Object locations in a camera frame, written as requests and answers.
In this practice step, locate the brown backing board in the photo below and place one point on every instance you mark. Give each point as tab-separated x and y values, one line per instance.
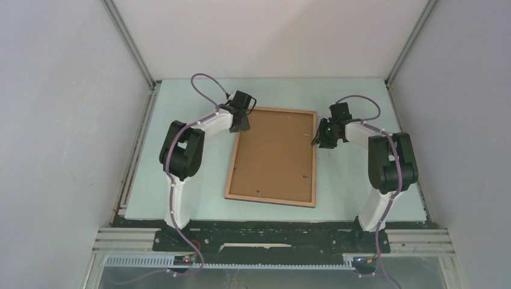
275	155

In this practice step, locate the aluminium rail frame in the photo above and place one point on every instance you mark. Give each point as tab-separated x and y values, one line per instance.
131	245

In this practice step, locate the wooden picture frame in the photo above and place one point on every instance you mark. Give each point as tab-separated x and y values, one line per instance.
271	201

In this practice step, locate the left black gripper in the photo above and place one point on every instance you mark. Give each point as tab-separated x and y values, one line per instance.
244	126

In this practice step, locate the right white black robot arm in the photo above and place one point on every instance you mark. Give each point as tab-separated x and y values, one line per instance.
392	167

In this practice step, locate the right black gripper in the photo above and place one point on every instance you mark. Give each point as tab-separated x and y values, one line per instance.
320	136

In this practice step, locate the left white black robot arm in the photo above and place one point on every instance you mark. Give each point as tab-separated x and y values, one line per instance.
183	147

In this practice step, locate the small green circuit board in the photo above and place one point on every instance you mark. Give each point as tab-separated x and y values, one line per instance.
183	260

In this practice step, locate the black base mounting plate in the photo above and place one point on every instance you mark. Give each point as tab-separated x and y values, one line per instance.
271	243

